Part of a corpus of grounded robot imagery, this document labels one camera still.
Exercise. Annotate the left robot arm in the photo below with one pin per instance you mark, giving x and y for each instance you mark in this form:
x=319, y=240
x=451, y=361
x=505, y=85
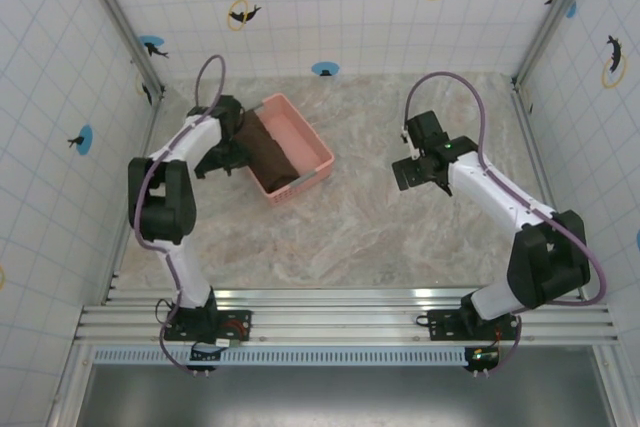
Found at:
x=160, y=207

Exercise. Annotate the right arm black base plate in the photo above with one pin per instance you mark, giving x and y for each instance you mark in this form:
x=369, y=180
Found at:
x=445, y=324

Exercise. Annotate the grey metal panel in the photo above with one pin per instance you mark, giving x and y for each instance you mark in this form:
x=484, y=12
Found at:
x=340, y=397

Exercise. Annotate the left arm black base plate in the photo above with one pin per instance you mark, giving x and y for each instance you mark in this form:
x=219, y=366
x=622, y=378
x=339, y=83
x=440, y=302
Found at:
x=235, y=327

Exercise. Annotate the pink plastic basket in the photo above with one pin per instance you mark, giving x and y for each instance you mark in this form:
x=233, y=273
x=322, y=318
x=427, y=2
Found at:
x=300, y=132

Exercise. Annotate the small blue oval sticker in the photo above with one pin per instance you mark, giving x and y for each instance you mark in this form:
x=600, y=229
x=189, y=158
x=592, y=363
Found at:
x=325, y=68

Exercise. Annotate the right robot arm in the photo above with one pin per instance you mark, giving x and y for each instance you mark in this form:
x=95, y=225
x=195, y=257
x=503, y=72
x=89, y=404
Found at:
x=545, y=257

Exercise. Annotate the blue circle dolphin sticker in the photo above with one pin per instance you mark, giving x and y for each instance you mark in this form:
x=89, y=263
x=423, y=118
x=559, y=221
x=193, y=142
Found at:
x=85, y=139

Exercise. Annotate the aluminium side rail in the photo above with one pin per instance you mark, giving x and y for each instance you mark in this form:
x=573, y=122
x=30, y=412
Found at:
x=120, y=247
x=535, y=157

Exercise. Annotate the small black connector board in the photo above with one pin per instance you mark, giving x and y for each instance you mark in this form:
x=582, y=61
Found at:
x=202, y=354
x=482, y=357

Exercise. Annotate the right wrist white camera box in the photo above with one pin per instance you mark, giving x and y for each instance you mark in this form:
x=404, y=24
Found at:
x=406, y=139

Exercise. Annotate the blue oval dolphin sticker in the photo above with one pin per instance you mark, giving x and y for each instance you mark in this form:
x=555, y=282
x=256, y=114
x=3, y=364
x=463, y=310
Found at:
x=152, y=44

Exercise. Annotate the aluminium mounting rail frame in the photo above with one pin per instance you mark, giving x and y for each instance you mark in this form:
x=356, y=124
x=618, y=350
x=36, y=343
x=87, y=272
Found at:
x=340, y=317

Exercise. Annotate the aluminium frame post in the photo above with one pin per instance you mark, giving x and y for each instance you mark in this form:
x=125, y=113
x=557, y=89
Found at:
x=125, y=27
x=555, y=17

